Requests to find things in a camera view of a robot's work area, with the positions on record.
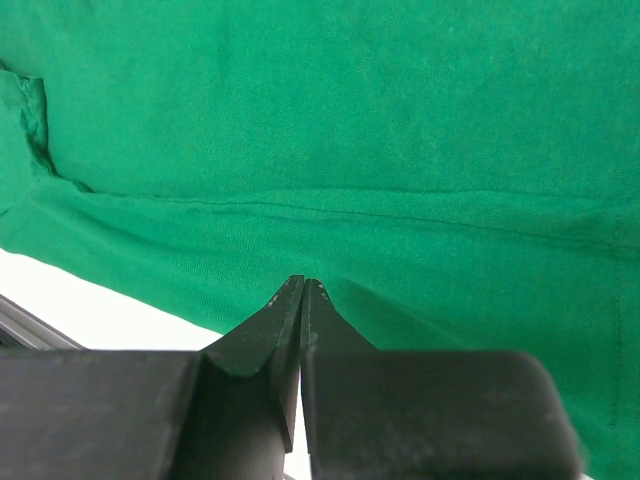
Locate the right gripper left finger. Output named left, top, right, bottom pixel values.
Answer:
left=1, top=281, right=301, bottom=479

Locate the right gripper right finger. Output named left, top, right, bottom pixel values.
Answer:
left=301, top=279, right=583, bottom=479

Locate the green t shirt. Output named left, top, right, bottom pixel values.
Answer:
left=1, top=1, right=639, bottom=479

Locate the aluminium front rail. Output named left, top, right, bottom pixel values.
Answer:
left=0, top=296, right=83, bottom=350

